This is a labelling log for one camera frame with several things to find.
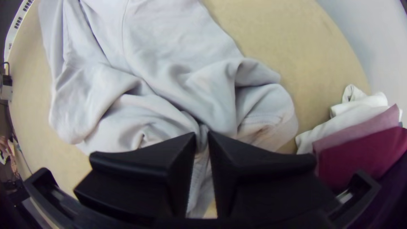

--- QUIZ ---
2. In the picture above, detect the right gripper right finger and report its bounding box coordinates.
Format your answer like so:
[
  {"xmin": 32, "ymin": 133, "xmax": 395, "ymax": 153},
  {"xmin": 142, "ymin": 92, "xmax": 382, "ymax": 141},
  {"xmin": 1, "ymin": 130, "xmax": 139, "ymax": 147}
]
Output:
[{"xmin": 207, "ymin": 130, "xmax": 338, "ymax": 221}]

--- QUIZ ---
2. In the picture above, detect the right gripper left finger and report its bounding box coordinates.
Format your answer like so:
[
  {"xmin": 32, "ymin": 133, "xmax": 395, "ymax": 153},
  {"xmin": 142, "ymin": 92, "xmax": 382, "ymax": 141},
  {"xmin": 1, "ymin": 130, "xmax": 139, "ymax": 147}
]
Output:
[{"xmin": 73, "ymin": 132, "xmax": 197, "ymax": 220}]

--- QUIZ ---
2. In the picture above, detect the grey t-shirt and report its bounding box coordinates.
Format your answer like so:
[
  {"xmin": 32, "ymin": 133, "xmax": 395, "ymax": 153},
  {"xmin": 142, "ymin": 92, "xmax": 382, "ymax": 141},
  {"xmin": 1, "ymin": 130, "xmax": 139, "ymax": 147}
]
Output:
[{"xmin": 38, "ymin": 0, "xmax": 299, "ymax": 218}]

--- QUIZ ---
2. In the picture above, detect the pile of folded clothes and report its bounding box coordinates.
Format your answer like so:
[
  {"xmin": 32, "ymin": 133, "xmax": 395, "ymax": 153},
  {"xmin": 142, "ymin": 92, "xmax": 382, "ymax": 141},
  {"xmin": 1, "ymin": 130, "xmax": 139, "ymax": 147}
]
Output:
[{"xmin": 295, "ymin": 84, "xmax": 407, "ymax": 229}]

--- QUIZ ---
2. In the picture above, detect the white laundry basket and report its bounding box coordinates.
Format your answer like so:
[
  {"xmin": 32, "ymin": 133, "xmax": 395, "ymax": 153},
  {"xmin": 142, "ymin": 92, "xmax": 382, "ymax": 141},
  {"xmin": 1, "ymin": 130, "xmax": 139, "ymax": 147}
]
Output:
[{"xmin": 3, "ymin": 0, "xmax": 34, "ymax": 63}]

